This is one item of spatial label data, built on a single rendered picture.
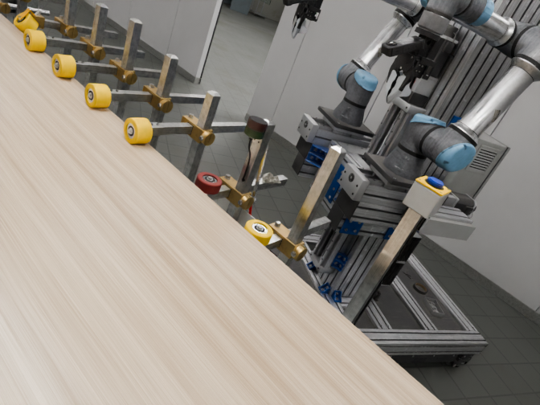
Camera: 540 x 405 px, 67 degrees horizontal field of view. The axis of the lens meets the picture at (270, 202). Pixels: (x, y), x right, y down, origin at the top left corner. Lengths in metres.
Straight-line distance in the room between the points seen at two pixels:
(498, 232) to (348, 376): 2.95
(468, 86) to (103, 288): 1.52
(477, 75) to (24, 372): 1.71
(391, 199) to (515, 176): 2.06
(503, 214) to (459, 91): 1.98
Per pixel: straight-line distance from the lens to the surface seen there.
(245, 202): 1.33
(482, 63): 1.86
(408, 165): 1.61
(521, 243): 3.71
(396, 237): 1.07
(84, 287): 0.83
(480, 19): 1.35
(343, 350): 0.92
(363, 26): 4.09
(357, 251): 2.05
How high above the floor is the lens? 1.49
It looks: 27 degrees down
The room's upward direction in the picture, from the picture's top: 23 degrees clockwise
